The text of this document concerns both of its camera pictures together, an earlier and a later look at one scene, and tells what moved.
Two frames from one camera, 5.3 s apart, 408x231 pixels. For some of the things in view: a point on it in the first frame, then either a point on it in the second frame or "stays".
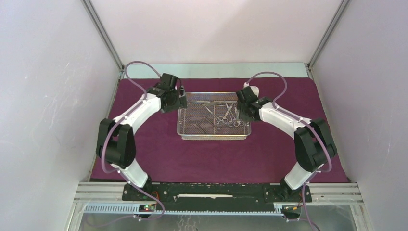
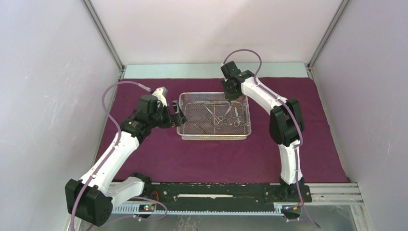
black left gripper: (181, 102) -> (172, 120)
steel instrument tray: (212, 115) stays
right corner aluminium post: (331, 24) stays
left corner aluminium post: (95, 18) stays
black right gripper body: (244, 115) -> (230, 94)
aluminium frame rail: (319, 192) stays
